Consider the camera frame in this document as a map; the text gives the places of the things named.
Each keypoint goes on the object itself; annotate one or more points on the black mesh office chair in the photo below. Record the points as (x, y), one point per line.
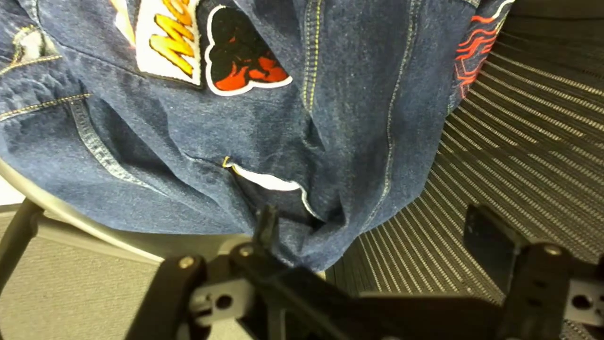
(535, 158)

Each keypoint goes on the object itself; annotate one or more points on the blue jean jacket with patches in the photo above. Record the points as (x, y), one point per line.
(189, 152)

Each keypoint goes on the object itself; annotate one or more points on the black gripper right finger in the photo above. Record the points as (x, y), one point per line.
(497, 252)

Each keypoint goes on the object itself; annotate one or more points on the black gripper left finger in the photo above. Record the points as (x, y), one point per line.
(267, 233)

